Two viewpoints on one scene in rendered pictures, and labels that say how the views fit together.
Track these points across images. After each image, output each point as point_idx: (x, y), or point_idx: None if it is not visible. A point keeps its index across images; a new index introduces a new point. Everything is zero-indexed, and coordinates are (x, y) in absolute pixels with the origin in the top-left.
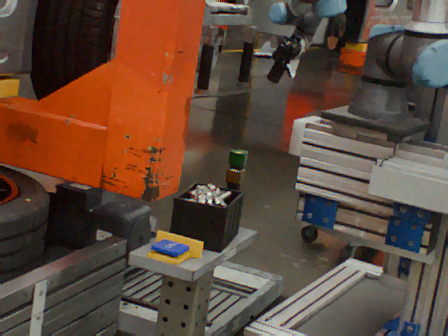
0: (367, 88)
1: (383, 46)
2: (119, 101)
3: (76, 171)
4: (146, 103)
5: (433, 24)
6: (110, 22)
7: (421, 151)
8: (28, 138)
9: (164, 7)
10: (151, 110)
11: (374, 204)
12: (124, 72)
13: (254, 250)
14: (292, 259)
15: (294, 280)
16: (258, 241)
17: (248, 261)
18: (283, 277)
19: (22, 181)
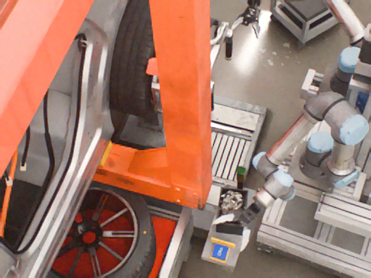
0: (309, 166)
1: (316, 158)
2: (176, 182)
3: (159, 196)
4: (191, 185)
5: (343, 170)
6: (148, 87)
7: (340, 190)
8: (130, 183)
9: (193, 161)
10: (194, 187)
11: (317, 200)
12: (176, 175)
13: (243, 51)
14: (267, 54)
15: (272, 86)
16: (244, 35)
17: (241, 70)
18: (264, 84)
19: (133, 203)
